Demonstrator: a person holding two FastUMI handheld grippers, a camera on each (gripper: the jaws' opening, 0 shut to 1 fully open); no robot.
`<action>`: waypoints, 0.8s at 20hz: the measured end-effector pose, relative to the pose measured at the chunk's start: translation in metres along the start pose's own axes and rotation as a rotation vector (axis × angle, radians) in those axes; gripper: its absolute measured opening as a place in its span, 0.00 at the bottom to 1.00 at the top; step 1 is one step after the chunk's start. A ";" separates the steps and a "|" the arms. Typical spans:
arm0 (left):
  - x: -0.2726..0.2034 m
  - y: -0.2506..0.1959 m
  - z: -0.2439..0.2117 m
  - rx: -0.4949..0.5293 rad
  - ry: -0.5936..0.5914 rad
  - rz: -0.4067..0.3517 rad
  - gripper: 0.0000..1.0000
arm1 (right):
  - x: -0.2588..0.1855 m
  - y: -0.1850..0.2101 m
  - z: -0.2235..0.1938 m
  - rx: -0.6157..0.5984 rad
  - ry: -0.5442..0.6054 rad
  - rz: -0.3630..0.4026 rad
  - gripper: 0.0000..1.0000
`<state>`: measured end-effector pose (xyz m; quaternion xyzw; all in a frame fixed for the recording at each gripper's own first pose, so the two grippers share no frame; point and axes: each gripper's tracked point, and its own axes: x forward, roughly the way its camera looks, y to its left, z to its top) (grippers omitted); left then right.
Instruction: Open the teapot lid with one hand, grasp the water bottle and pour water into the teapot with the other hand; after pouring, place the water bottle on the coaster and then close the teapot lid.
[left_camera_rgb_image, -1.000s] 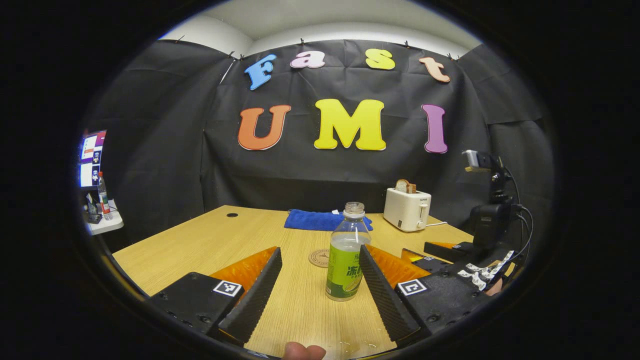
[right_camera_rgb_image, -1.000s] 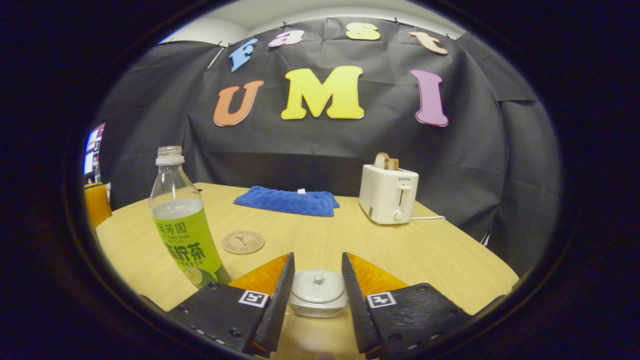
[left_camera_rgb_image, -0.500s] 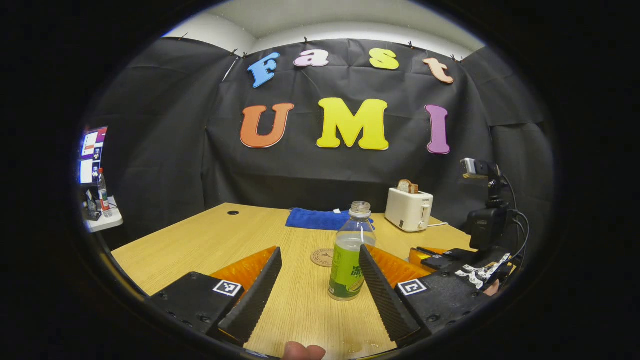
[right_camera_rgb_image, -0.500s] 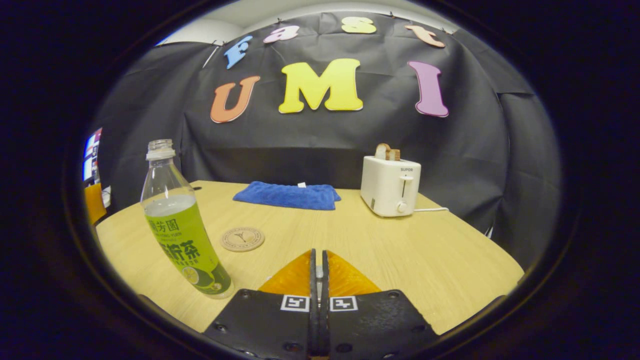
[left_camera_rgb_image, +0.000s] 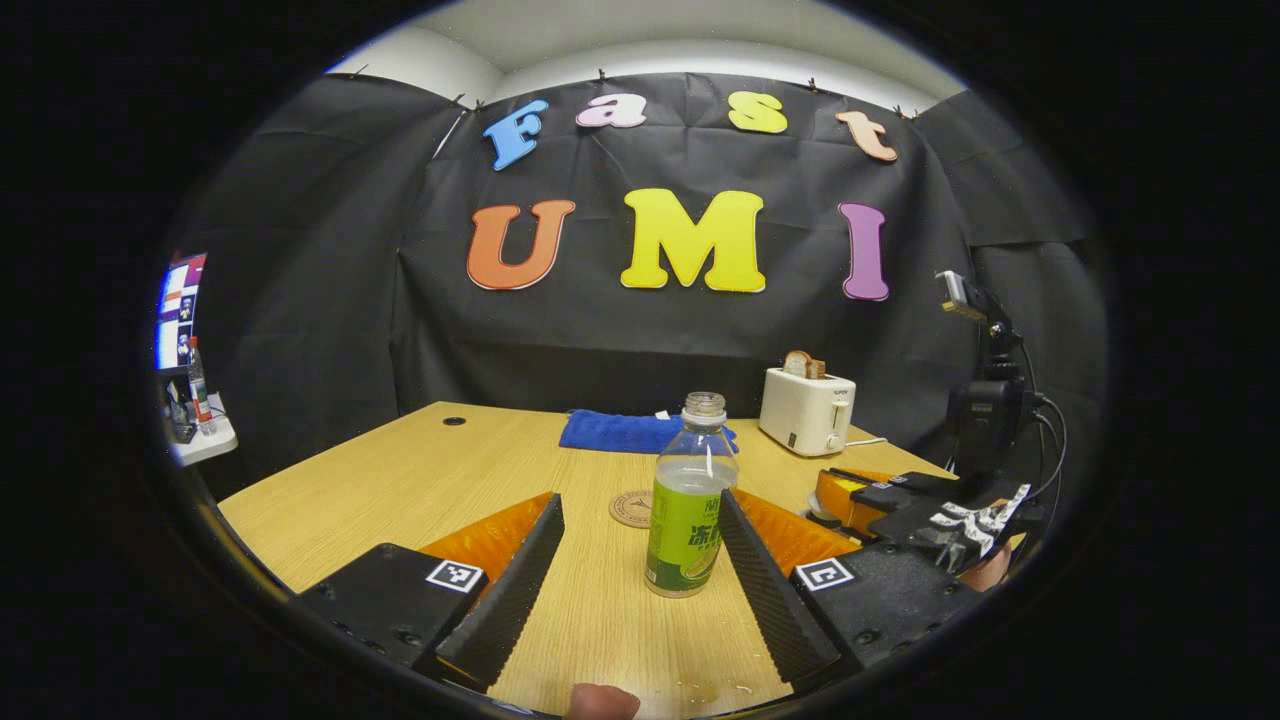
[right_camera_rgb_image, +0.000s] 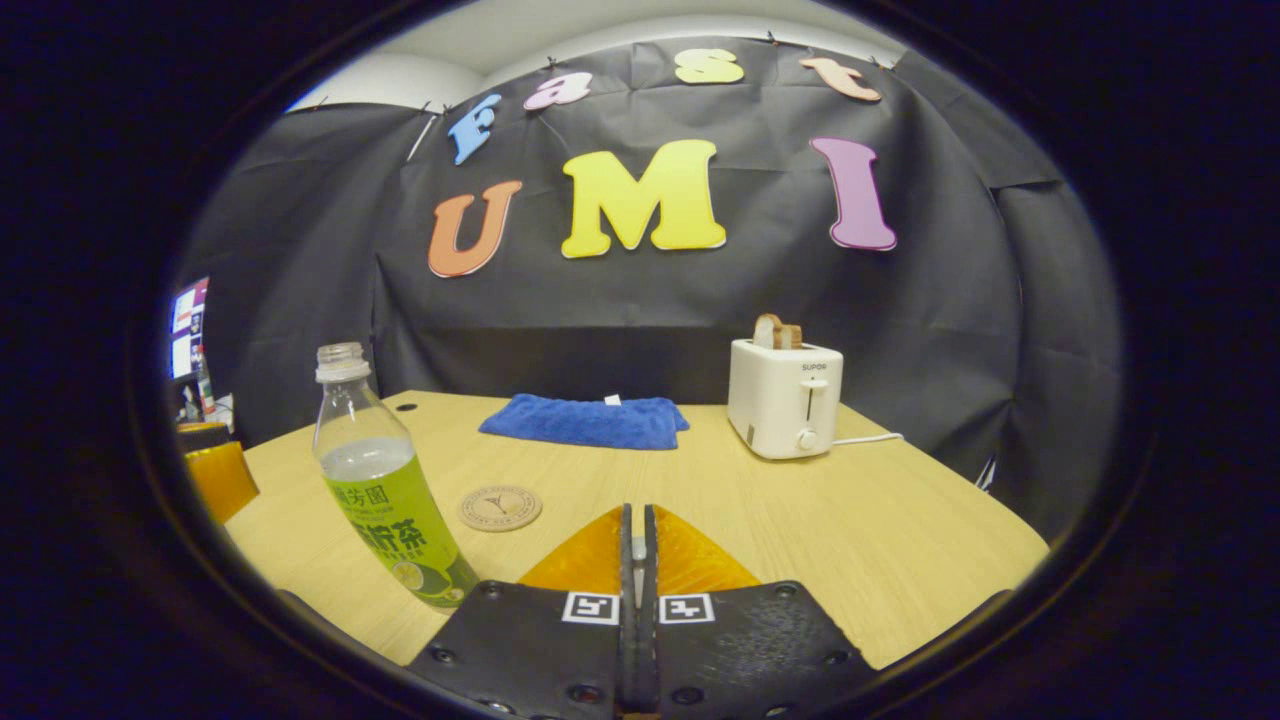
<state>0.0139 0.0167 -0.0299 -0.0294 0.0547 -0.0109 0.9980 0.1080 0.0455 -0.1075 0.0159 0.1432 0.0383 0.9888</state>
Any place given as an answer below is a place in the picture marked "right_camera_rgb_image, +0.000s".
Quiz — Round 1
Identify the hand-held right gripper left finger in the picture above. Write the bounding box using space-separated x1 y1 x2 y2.
405 503 638 720

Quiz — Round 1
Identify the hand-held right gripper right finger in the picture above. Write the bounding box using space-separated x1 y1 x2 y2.
641 503 881 720

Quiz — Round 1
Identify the round wooden coaster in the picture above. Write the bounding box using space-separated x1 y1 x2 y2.
459 485 543 533

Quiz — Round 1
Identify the green label water bottle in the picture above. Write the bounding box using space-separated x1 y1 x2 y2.
312 342 481 610

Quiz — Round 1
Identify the computer monitor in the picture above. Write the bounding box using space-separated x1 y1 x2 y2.
168 277 211 381

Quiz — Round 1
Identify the blue towel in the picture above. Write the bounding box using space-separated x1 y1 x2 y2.
478 393 691 452

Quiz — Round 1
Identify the white toaster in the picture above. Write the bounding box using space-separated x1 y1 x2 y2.
727 338 845 461

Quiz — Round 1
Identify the toast slice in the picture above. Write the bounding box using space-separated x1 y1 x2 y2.
753 313 804 351

